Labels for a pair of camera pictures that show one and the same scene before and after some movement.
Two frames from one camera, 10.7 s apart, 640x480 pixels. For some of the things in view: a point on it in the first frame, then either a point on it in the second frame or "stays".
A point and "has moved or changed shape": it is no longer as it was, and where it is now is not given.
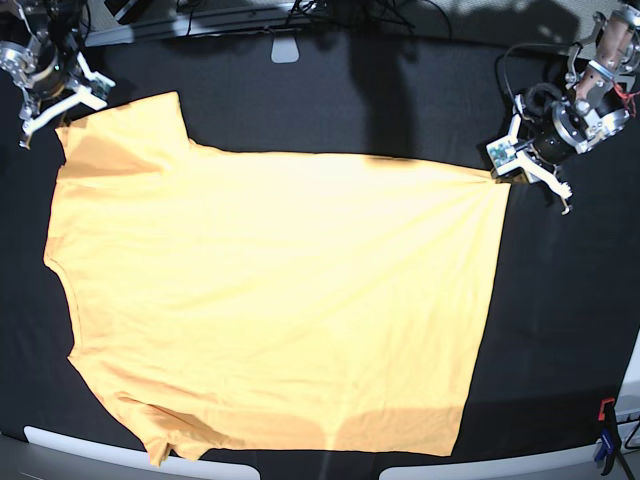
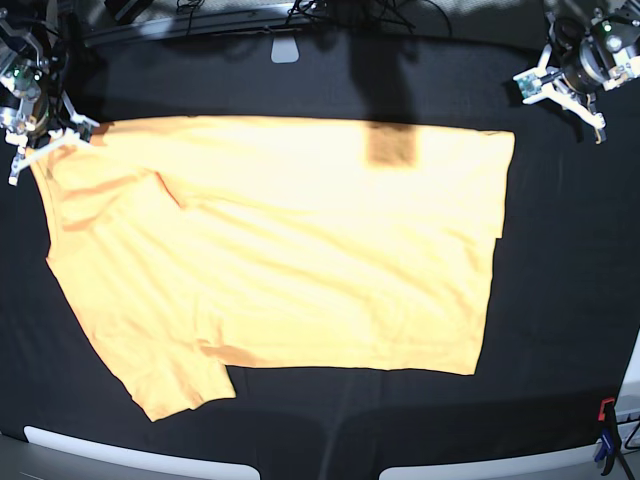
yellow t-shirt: [273, 300] has moved or changed shape
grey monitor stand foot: [284, 50] stays
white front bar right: [574, 463] stays
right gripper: [557, 131] -> [608, 58]
